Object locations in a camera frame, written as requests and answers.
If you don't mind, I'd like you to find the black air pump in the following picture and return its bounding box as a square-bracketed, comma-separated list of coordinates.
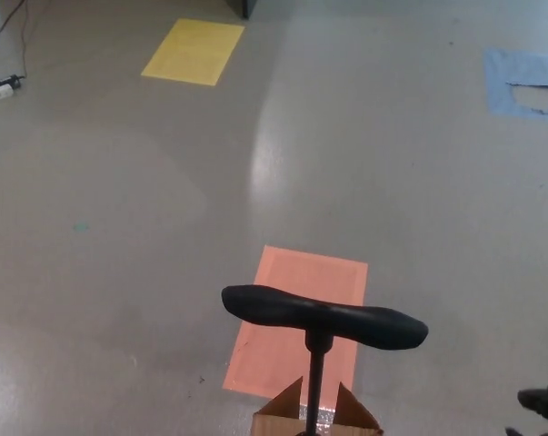
[220, 284, 429, 436]

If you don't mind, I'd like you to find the orange paper sheet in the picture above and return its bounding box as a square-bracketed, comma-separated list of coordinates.
[222, 244, 370, 398]

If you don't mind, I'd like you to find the brown cardboard box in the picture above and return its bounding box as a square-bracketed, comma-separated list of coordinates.
[251, 375, 385, 436]

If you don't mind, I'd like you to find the torn blue paper sheet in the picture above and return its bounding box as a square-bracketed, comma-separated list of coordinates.
[483, 47, 548, 122]

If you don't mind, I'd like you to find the yellow paper sheet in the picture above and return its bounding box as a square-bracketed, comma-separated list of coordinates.
[140, 17, 246, 87]

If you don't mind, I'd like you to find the dark cabinet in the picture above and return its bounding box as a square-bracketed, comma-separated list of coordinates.
[227, 0, 259, 20]

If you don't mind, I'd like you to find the thin black floor cable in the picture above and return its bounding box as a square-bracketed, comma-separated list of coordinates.
[0, 0, 21, 46]
[20, 0, 31, 78]

